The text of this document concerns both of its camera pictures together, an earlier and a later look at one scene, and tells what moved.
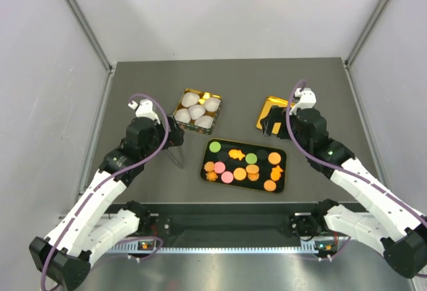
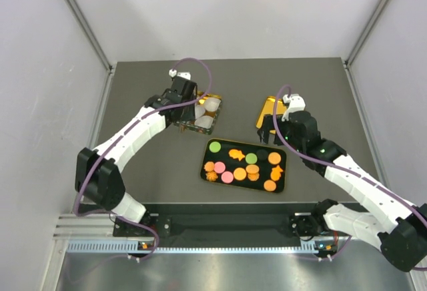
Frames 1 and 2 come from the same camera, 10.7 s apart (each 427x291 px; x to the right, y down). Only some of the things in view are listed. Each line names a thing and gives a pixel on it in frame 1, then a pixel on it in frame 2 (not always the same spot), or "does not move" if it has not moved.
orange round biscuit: (239, 173) does not move
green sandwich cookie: (215, 147) does not move
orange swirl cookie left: (211, 175) does not move
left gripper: (175, 135) → (189, 115)
